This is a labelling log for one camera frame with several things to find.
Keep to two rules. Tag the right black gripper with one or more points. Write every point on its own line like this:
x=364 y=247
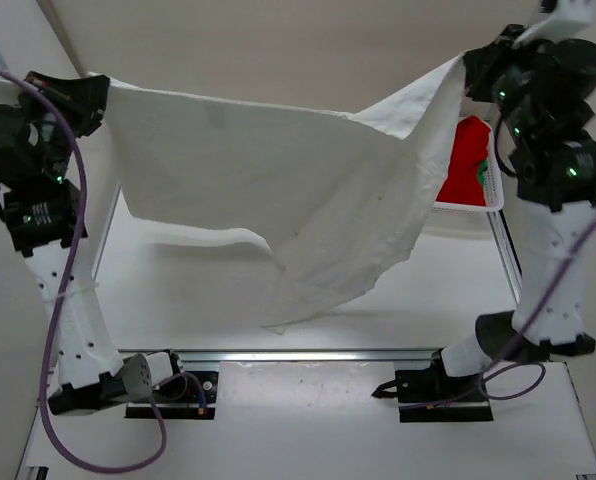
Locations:
x=478 y=62

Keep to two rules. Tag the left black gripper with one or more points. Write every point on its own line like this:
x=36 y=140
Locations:
x=86 y=98

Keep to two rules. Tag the white t shirt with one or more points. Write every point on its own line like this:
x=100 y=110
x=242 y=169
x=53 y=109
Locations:
x=338 y=197

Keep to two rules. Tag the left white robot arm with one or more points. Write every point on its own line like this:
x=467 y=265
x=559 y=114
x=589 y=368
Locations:
x=46 y=224

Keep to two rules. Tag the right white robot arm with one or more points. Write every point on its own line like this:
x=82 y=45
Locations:
x=556 y=188

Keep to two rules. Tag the green t shirt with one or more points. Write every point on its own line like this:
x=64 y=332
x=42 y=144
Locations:
x=482 y=170

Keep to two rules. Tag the white plastic basket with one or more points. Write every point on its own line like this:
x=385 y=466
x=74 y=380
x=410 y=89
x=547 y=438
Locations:
x=493 y=189

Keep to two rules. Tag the red t shirt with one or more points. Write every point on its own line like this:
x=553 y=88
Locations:
x=471 y=146

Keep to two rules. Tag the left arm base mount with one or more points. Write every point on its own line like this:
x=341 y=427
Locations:
x=192 y=395

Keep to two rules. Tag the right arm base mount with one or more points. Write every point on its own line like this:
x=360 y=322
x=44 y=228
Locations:
x=430 y=396

